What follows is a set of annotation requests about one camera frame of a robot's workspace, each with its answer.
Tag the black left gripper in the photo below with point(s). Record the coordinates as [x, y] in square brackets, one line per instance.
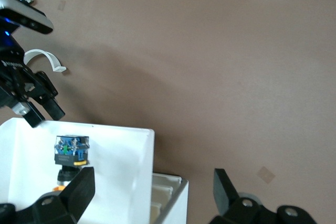
[13, 77]

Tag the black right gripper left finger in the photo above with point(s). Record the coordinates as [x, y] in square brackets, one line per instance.
[78, 190]

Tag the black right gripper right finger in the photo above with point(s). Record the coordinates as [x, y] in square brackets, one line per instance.
[223, 190]

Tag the white plastic bin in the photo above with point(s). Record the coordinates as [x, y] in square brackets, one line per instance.
[118, 161]

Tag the white drawer cabinet shell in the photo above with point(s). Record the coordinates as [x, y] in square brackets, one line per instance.
[181, 197]

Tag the white plain drawer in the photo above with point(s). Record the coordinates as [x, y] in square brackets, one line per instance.
[165, 180]
[161, 195]
[155, 212]

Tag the brown tape square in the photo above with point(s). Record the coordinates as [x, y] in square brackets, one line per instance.
[62, 5]
[266, 175]

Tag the white curved plastic clip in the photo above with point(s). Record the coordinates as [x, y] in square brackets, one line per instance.
[53, 61]

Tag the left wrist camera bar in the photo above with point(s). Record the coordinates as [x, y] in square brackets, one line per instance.
[29, 16]

